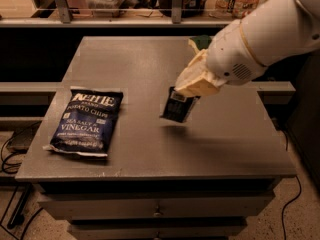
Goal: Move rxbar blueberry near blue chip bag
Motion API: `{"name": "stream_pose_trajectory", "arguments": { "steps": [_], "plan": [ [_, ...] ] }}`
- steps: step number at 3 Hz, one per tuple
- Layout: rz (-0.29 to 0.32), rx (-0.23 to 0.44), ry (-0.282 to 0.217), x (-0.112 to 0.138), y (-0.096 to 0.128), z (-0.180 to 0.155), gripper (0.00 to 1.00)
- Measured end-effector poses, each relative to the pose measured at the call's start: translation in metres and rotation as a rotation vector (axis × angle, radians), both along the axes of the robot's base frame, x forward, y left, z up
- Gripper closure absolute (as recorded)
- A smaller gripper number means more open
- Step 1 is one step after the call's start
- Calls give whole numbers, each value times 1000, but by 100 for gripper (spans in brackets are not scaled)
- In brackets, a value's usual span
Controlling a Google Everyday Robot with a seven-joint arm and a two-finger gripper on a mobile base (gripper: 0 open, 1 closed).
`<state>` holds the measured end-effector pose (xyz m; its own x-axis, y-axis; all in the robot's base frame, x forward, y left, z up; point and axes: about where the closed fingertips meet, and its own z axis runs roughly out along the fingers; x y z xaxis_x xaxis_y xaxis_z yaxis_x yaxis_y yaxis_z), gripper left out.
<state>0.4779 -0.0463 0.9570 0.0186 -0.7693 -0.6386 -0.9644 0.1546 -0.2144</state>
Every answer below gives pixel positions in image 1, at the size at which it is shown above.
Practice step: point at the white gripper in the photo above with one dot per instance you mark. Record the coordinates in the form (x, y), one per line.
(230, 56)

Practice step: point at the blue rxbar blueberry bar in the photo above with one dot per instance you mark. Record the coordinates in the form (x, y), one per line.
(178, 107)

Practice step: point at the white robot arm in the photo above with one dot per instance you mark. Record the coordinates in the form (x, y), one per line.
(279, 29)

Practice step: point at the blue Kettle chip bag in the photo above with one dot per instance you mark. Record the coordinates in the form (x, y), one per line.
(87, 123)

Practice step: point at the green yellow sponge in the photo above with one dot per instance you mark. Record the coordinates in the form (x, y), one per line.
(199, 42)

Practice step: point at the grey drawer cabinet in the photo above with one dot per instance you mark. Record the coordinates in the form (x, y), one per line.
(207, 175)

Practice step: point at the grey metal railing shelf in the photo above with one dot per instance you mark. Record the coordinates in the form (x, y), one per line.
(75, 13)

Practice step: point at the round drawer knob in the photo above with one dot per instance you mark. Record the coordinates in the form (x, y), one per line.
(157, 213)

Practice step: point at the grey side bench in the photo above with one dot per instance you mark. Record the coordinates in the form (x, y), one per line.
(27, 93)

